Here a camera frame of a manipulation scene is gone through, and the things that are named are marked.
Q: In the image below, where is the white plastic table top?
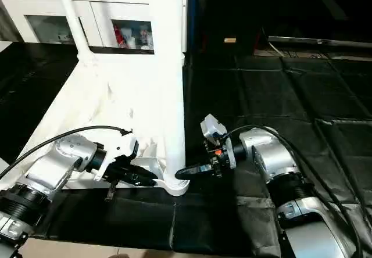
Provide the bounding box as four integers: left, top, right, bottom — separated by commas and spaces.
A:
0, 53, 191, 198

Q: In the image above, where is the white plastic table leg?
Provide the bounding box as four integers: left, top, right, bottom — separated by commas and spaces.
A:
147, 0, 187, 184
54, 0, 97, 67
0, 152, 14, 171

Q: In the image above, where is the black mat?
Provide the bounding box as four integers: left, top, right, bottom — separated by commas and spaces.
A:
0, 40, 372, 257

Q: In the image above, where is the red and white bottle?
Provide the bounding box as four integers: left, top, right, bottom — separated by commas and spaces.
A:
113, 25, 123, 48

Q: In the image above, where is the long black bar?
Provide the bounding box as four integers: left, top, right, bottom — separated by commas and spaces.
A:
267, 36, 372, 49

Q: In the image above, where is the white cabinet with glass doors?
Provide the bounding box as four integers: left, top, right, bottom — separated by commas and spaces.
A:
0, 0, 187, 55

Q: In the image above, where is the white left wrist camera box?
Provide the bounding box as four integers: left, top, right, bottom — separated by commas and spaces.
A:
94, 130, 141, 182

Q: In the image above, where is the black hanging strap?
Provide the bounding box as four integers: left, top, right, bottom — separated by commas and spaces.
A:
105, 182, 117, 202

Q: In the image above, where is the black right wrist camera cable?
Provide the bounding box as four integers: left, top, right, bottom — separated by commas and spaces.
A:
222, 125, 372, 258

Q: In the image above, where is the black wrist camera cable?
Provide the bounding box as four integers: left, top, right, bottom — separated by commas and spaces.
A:
0, 126, 134, 178
222, 125, 372, 258

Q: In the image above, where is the black left wrist camera cable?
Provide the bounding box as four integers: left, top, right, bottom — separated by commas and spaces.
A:
0, 126, 134, 178

